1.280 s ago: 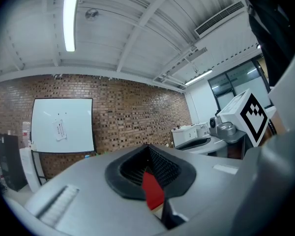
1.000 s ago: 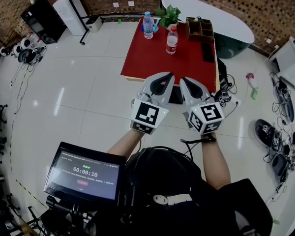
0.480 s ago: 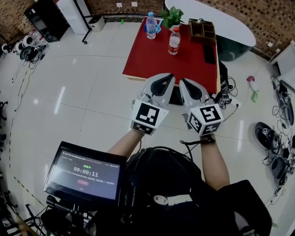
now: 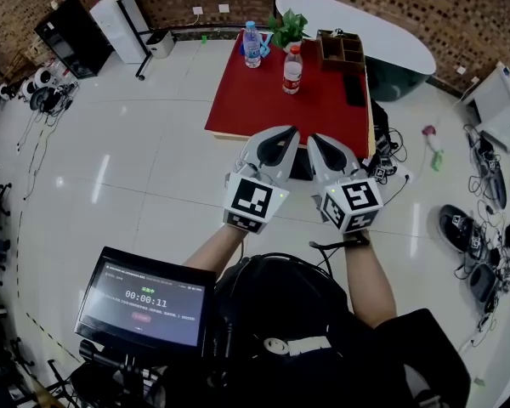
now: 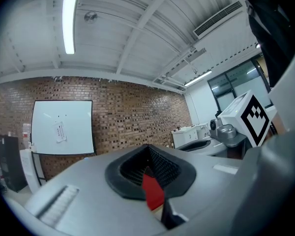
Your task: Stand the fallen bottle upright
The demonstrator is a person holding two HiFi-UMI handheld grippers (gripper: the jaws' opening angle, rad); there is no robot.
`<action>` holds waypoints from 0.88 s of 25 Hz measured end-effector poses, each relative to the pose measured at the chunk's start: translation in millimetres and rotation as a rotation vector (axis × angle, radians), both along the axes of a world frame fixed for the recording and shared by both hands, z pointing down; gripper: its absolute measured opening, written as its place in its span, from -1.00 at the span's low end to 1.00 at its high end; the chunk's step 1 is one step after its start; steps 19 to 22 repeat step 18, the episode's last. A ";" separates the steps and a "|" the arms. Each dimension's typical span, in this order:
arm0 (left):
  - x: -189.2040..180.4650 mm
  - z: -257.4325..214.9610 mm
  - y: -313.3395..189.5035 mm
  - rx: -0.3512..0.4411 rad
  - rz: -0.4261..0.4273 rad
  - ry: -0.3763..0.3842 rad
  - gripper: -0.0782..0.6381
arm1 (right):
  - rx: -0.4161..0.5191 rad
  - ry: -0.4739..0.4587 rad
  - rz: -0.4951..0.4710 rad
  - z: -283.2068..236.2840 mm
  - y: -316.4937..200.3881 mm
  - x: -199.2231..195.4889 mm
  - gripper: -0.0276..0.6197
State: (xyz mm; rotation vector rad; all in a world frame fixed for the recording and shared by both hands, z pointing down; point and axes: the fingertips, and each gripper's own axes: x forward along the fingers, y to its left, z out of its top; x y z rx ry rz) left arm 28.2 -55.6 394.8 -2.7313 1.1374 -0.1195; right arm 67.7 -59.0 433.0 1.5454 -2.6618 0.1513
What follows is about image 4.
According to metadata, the black helmet with markers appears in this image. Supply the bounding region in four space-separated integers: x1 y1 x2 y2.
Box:
438 204 484 255

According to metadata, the grey floor device with cables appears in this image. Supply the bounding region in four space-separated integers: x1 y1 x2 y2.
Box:
471 136 508 211

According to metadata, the white water dispenser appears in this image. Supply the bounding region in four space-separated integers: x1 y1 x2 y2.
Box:
89 0 150 65

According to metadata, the person's left forearm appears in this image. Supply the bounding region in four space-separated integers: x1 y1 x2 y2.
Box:
182 223 250 272

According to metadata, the red label plastic bottle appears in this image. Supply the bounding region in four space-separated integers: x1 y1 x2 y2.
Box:
281 44 304 96

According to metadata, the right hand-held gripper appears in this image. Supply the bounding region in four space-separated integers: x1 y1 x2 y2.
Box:
306 132 384 235

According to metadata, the person's black shirt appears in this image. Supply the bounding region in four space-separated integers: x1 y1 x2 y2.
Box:
165 252 473 408

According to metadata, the black bag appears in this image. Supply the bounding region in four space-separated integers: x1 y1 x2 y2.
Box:
369 98 399 166

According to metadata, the brown wooden organizer box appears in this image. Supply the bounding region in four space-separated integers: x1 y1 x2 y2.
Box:
315 30 367 74

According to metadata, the dark round speaker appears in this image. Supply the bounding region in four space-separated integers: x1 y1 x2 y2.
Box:
468 263 500 303

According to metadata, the white trash bin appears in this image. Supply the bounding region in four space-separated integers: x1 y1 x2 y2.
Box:
145 30 177 60

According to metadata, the black glass cabinet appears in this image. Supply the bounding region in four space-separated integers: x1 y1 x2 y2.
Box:
33 0 114 81

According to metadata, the black phone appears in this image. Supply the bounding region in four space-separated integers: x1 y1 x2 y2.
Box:
343 73 368 109

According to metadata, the person's right forearm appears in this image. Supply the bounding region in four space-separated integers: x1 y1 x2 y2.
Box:
342 231 399 329

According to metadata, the white cabinet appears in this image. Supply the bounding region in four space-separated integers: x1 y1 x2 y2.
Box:
462 61 510 155

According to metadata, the white bathtub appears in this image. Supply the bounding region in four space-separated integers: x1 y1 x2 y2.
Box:
275 0 437 103

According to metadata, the black monitor screen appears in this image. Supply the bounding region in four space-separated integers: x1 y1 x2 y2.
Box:
74 246 218 359

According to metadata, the green potted plant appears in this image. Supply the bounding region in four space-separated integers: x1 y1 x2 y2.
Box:
267 8 309 55

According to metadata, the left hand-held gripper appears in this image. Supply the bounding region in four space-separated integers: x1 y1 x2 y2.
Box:
222 124 302 235

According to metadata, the black wrist strap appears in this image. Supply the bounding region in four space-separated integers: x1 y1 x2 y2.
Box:
309 232 371 251

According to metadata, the red table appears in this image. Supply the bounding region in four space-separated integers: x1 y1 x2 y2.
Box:
204 30 371 159

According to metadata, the blue label water bottle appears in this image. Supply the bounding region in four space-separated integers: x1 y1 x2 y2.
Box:
242 20 263 70

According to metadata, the pink and white toy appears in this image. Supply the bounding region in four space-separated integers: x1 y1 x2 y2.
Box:
422 125 445 150

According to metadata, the black table base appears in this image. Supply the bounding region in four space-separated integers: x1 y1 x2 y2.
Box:
288 147 315 182

